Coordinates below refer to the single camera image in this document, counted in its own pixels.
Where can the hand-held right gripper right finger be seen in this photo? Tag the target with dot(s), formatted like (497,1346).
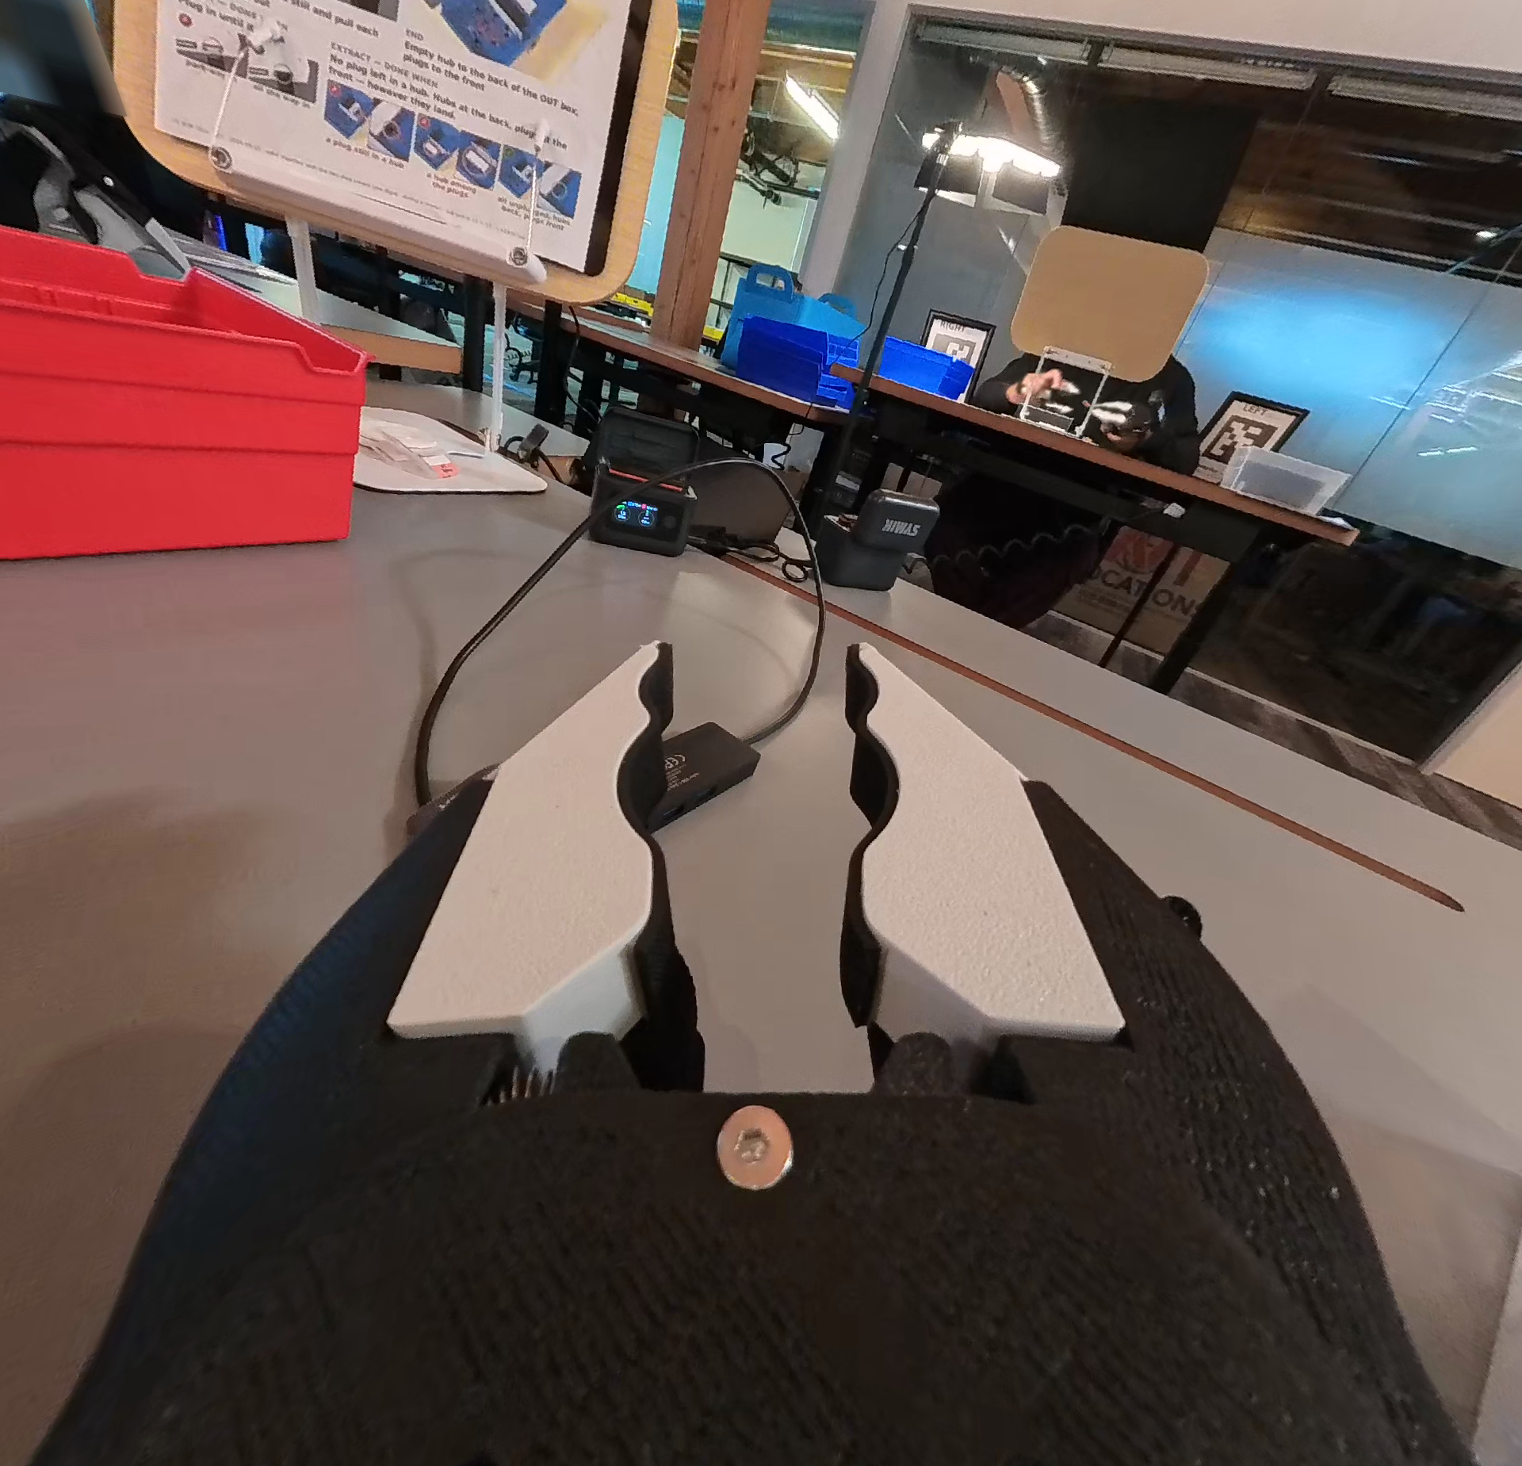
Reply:
(987,896)

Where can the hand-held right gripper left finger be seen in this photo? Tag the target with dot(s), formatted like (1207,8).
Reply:
(535,896)

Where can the black usb hub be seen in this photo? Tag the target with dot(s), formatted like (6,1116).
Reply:
(715,758)

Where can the cardboard box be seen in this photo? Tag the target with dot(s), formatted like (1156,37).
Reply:
(1148,598)

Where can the black battery case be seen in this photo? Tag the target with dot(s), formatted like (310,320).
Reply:
(881,550)

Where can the white board stand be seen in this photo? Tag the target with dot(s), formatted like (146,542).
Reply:
(500,474)

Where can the black charger with display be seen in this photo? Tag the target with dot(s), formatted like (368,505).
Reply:
(643,479)

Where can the brown top table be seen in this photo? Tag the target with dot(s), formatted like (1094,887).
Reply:
(690,355)
(1286,516)

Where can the translucent plastic container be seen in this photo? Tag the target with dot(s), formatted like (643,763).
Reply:
(1291,479)

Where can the black white tag sign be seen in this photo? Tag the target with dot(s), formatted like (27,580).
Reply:
(957,348)
(1249,444)

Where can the red plastic bin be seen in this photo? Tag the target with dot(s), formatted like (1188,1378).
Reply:
(179,336)
(179,509)

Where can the blue plastic bin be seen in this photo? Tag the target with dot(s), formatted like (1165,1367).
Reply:
(928,367)

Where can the stacked blue plastic bins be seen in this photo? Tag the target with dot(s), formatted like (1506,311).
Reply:
(797,372)

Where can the light wooden board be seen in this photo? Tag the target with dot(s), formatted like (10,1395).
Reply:
(1106,301)

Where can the blue plastic tote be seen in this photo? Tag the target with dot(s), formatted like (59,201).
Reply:
(762,301)

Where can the studio light on stand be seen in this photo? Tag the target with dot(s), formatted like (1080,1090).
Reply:
(994,158)

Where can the white printed instruction sheet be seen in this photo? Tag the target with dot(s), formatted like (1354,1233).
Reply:
(476,86)

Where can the instruction sheet on wooden stand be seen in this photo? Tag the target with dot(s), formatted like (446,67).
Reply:
(135,51)

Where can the wooden post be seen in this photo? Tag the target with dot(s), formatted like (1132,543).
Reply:
(725,123)

